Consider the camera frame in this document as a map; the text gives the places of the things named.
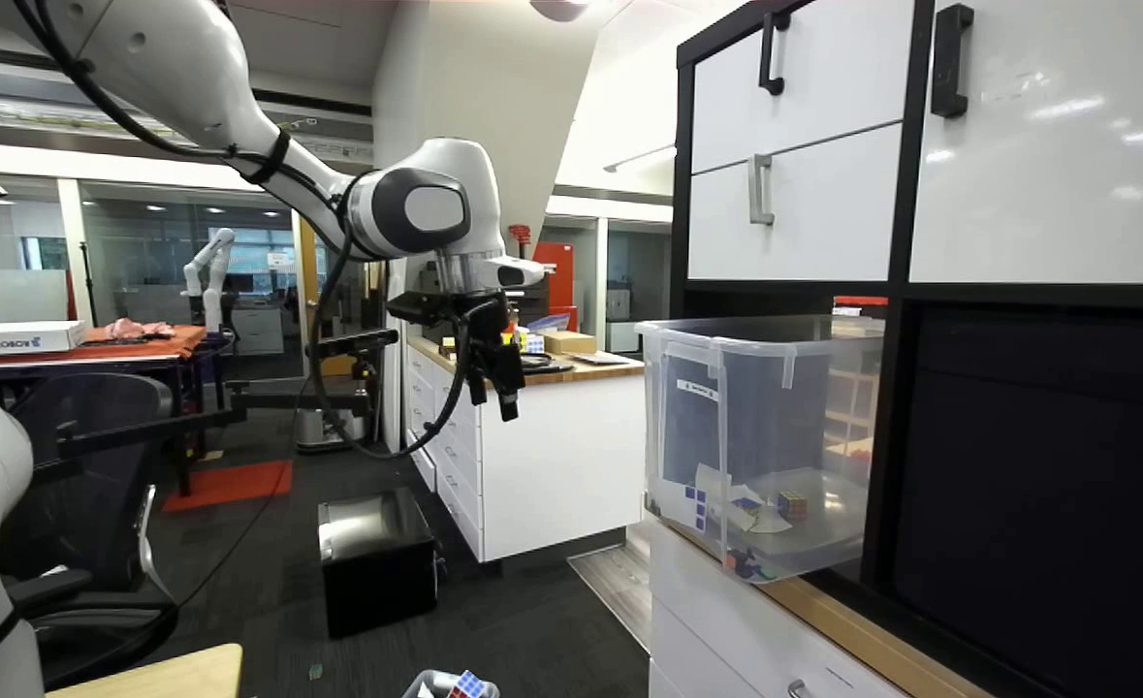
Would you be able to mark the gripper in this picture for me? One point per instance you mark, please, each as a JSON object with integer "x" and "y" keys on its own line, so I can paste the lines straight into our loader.
{"x": 486, "y": 334}

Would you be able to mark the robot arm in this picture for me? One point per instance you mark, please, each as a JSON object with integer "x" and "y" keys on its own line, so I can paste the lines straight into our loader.
{"x": 188, "y": 78}

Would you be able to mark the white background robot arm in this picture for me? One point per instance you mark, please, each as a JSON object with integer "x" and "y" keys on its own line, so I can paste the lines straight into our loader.
{"x": 210, "y": 271}

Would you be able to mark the white island cabinet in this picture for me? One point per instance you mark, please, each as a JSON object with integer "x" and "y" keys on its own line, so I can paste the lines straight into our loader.
{"x": 552, "y": 456}

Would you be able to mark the red cabinet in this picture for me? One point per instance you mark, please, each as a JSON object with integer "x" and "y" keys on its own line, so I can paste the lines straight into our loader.
{"x": 558, "y": 281}

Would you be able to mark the clear plastic storage bin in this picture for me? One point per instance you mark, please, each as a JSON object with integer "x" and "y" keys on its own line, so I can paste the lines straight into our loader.
{"x": 760, "y": 417}

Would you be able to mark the black and white cabinet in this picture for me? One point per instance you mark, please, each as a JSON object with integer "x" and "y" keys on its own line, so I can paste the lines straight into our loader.
{"x": 1036, "y": 388}

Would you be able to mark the white cabinet door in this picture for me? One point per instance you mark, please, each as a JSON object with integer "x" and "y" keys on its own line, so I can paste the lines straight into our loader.
{"x": 1065, "y": 165}

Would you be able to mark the puzzle cube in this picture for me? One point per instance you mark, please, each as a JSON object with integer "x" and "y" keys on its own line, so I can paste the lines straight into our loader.
{"x": 793, "y": 505}
{"x": 467, "y": 686}
{"x": 530, "y": 341}

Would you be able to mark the cardboard box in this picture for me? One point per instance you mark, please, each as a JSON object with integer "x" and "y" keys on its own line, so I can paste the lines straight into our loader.
{"x": 569, "y": 341}

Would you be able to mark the black box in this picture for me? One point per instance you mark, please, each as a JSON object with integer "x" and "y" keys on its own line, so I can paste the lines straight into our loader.
{"x": 377, "y": 567}

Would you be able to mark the red floor mat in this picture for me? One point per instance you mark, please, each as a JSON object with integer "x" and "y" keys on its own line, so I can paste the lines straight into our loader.
{"x": 232, "y": 485}

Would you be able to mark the small dark toy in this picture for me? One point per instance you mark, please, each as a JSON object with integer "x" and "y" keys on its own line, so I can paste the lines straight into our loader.
{"x": 747, "y": 565}

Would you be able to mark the dark table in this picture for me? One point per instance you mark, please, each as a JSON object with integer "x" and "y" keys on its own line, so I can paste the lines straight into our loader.
{"x": 183, "y": 388}

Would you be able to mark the white base drawer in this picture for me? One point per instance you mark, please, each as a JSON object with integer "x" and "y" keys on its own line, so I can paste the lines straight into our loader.
{"x": 726, "y": 630}

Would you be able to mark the orange cloth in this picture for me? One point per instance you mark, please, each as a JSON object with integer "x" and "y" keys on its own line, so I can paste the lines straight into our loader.
{"x": 159, "y": 345}

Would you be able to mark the pink cloth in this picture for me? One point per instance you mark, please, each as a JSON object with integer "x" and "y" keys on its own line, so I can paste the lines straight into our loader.
{"x": 140, "y": 330}

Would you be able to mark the black office chair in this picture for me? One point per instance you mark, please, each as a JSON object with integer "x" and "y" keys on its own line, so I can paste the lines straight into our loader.
{"x": 86, "y": 485}

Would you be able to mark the light wooden table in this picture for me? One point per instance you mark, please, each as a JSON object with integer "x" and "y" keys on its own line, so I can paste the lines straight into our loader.
{"x": 164, "y": 676}

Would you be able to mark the white flat box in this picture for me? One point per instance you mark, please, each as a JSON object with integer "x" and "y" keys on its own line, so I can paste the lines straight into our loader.
{"x": 14, "y": 337}

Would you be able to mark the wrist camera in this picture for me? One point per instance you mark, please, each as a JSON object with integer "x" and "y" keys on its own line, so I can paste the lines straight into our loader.
{"x": 426, "y": 307}

